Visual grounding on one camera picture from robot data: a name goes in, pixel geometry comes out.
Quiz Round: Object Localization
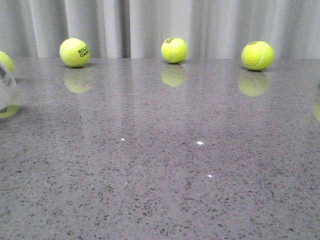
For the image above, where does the centre yellow tennis ball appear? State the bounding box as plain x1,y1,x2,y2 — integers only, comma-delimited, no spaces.
161,37,188,64

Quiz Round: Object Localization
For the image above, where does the right yellow tennis ball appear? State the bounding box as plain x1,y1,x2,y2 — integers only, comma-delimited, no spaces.
241,41,274,71

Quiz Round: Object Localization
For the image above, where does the grey pleated curtain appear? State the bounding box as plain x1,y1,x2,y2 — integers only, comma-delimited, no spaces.
0,0,320,59

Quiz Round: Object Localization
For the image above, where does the far-left yellow tennis ball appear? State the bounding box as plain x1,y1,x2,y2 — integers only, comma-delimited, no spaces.
0,51,15,74

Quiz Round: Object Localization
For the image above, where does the white tennis ball can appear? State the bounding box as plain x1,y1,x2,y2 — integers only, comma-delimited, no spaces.
0,63,17,111

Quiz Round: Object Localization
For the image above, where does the yellow Roland Garros tennis ball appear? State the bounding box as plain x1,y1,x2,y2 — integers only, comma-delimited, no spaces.
59,38,90,68

